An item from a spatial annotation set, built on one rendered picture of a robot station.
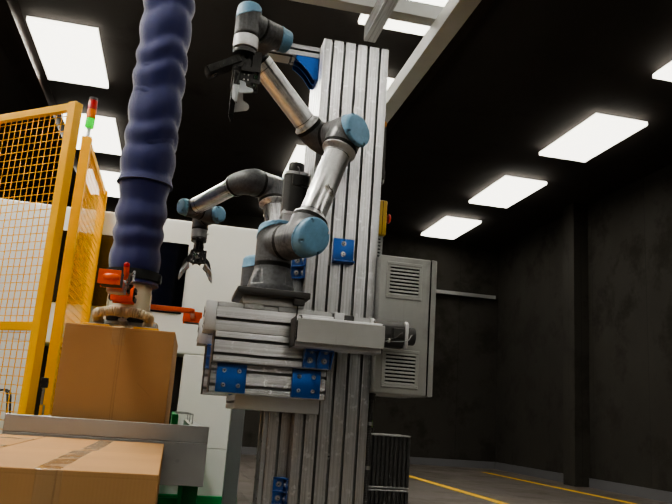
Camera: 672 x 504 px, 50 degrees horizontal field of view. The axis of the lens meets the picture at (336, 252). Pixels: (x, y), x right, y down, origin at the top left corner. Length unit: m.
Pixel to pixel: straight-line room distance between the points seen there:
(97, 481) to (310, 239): 1.00
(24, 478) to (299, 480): 1.13
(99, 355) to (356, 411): 0.99
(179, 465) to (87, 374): 0.48
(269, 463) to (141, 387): 0.63
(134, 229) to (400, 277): 1.19
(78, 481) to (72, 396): 1.35
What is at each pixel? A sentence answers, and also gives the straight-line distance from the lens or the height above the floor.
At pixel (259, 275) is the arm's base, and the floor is 1.09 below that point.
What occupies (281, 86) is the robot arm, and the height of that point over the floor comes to 1.72.
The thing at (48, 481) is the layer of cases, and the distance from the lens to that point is 1.50.
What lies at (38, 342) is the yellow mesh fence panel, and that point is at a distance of 3.56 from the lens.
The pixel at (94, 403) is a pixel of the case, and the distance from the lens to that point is 2.82.
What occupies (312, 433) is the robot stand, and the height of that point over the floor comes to 0.62.
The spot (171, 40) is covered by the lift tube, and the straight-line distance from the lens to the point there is 3.39.
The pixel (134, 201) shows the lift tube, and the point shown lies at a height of 1.50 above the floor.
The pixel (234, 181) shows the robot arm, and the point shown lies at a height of 1.59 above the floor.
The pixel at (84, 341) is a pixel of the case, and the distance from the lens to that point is 2.84.
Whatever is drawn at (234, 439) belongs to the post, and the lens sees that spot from 3.31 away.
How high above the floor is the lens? 0.67
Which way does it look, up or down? 13 degrees up
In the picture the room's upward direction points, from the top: 4 degrees clockwise
